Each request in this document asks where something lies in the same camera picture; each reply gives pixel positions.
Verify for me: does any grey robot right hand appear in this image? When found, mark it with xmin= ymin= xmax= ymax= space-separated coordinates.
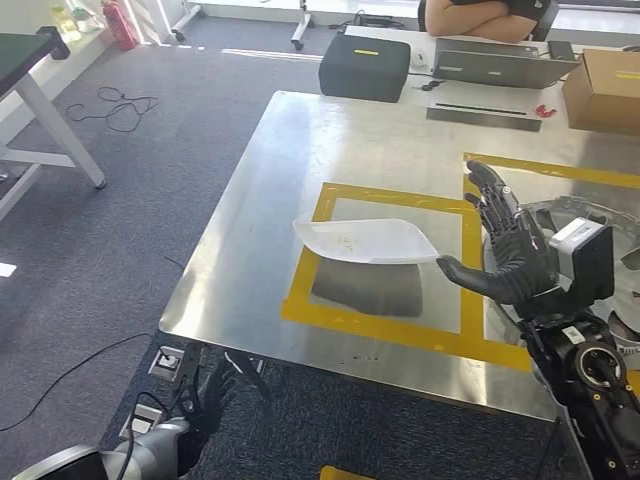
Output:
xmin=436 ymin=160 xmax=568 ymax=321

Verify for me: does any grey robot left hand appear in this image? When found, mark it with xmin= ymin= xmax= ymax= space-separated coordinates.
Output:
xmin=198 ymin=360 xmax=236 ymax=437

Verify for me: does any white plastic shell part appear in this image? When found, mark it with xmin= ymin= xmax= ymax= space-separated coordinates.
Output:
xmin=292 ymin=218 xmax=441 ymax=266

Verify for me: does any stainless steel workbench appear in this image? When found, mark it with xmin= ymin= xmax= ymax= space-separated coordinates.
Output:
xmin=158 ymin=89 xmax=640 ymax=425

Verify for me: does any metal floor socket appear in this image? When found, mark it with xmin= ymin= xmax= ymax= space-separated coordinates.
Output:
xmin=149 ymin=345 xmax=186 ymax=382
xmin=118 ymin=404 xmax=164 ymax=442

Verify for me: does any grey wheel cover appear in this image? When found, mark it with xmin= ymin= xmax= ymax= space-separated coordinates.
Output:
xmin=482 ymin=195 xmax=640 ymax=352

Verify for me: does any grey flat bar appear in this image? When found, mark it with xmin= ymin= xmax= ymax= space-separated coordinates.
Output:
xmin=426 ymin=102 xmax=543 ymax=132

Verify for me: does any grey laptop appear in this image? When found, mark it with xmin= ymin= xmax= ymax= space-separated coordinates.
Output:
xmin=432 ymin=37 xmax=581 ymax=91

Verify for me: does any brown cardboard box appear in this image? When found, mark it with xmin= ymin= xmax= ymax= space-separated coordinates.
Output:
xmin=562 ymin=48 xmax=640 ymax=137

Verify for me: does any black flat device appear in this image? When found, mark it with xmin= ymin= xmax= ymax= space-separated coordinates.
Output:
xmin=547 ymin=40 xmax=576 ymax=62

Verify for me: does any person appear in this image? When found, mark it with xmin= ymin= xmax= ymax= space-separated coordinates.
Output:
xmin=417 ymin=0 xmax=558 ymax=44

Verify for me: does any black carrying case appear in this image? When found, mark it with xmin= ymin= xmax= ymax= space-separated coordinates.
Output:
xmin=318 ymin=33 xmax=412 ymax=104

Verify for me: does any red fire extinguisher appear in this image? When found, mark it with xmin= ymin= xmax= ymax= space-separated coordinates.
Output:
xmin=102 ymin=0 xmax=137 ymax=53

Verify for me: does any white desk green top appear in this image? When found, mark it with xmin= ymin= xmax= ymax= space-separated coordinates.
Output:
xmin=0 ymin=26 xmax=107 ymax=223

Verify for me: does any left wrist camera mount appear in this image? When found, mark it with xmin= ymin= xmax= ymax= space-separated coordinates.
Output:
xmin=174 ymin=344 xmax=204 ymax=419

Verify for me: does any long black floor cable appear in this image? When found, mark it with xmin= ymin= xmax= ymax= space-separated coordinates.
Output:
xmin=0 ymin=332 xmax=153 ymax=433

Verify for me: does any tangled black floor cable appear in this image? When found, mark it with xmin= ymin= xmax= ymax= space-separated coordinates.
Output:
xmin=66 ymin=86 xmax=159 ymax=134

